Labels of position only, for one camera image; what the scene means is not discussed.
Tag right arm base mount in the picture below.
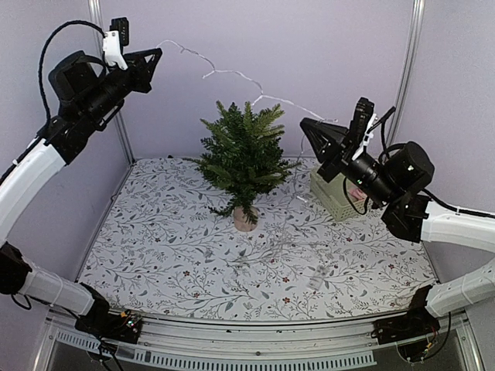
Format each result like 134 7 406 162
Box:
370 309 452 365

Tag clear battery box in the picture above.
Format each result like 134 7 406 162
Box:
307 266 329 291

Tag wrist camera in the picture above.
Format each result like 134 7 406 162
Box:
348 97 374 150
102 17 129 70

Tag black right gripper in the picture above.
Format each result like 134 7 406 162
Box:
302 117 398 207

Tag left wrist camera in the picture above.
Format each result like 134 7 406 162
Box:
102 17 129 70

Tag left aluminium frame post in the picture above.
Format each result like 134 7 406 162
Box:
87 0 135 166

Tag aluminium frame post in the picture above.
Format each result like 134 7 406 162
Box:
383 0 426 148
87 0 135 166

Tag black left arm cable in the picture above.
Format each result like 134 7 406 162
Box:
38 19 108 121

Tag small green christmas tree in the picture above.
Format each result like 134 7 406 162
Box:
186 101 299 232

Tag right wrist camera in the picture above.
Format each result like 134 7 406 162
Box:
348 97 374 150

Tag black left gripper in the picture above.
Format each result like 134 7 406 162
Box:
82 47 162 124

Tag pale green perforated basket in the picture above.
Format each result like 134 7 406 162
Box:
310 166 372 222

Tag pink bow ornaments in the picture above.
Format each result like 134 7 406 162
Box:
347 186 367 202

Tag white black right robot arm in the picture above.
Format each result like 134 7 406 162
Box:
300 117 494 337

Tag right aluminium frame post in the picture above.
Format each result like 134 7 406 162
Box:
383 0 426 148

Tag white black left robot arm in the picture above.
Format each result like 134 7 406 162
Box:
1 48 162 335

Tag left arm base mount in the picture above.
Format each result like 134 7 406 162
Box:
75 306 142 344

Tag aluminium front rail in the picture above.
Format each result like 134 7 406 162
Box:
33 309 487 370

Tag clear wire fairy lights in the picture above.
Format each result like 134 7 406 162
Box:
154 38 341 264

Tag floral white table mat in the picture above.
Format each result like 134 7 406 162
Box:
79 158 436 322

